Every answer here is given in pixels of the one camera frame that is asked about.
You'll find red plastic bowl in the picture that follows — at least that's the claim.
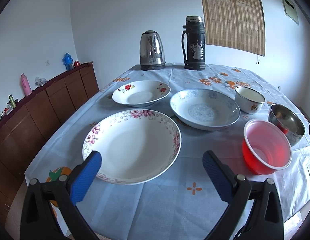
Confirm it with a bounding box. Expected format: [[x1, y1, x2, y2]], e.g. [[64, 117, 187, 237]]
[[242, 119, 292, 175]]

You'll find white enamel bowl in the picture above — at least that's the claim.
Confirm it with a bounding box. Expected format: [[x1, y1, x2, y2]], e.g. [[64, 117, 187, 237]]
[[235, 86, 266, 114]]

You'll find large pink-floral white plate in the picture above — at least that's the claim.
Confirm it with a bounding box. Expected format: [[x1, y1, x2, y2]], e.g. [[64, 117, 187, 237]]
[[82, 109, 182, 185]]

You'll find blue patterned ceramic plate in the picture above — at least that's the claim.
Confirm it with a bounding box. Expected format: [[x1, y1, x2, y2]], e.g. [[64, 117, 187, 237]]
[[170, 89, 241, 131]]

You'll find red-flower white plate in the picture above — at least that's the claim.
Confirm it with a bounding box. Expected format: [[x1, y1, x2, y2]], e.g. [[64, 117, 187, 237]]
[[112, 80, 171, 107]]

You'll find brown wooden sideboard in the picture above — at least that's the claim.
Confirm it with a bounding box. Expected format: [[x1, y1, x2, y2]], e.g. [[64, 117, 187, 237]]
[[0, 62, 99, 224]]

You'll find clutter on sideboard end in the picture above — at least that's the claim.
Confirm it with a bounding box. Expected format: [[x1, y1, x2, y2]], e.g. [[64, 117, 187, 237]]
[[0, 103, 13, 121]]

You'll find green gold canister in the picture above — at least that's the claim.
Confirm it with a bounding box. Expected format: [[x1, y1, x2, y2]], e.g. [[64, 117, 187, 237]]
[[9, 94, 16, 108]]

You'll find pink thermos bottle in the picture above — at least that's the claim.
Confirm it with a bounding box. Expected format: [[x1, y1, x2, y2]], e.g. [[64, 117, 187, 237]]
[[20, 73, 32, 96]]

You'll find crumpled plastic bag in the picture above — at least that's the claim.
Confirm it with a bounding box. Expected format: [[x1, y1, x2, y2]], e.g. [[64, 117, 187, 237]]
[[35, 77, 47, 87]]

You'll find white persimmon print tablecloth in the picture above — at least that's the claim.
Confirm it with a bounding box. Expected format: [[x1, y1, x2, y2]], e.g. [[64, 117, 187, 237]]
[[25, 63, 309, 239]]

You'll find blue thermos bottle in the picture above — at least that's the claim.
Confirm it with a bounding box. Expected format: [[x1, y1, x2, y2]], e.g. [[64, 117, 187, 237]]
[[62, 53, 74, 71]]

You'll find black thermos flask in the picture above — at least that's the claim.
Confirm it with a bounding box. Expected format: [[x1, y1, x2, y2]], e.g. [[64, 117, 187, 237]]
[[181, 16, 205, 70]]

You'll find stainless steel electric kettle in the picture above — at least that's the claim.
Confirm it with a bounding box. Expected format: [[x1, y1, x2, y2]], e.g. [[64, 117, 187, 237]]
[[139, 30, 166, 71]]

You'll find bamboo window blind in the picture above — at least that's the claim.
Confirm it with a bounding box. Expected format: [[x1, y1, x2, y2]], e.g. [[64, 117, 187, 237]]
[[202, 0, 266, 56]]

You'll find wall electrical panel box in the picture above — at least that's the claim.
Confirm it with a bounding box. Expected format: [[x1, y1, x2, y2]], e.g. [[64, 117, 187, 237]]
[[282, 0, 299, 25]]

